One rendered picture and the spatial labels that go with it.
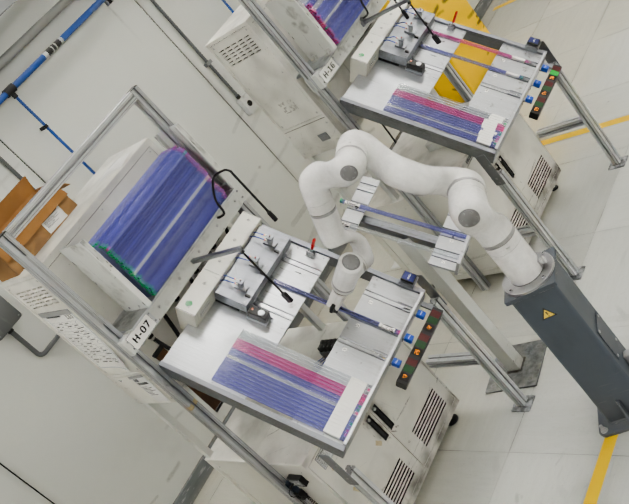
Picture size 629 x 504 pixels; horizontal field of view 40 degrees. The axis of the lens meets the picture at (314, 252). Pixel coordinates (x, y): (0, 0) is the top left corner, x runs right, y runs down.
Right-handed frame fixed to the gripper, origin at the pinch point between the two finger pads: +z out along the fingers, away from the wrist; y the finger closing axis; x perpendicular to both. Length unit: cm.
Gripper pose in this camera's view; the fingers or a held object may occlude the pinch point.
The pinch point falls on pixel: (335, 306)
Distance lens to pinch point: 311.8
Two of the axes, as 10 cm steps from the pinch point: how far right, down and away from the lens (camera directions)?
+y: -4.5, 7.2, -5.2
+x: 8.8, 4.5, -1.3
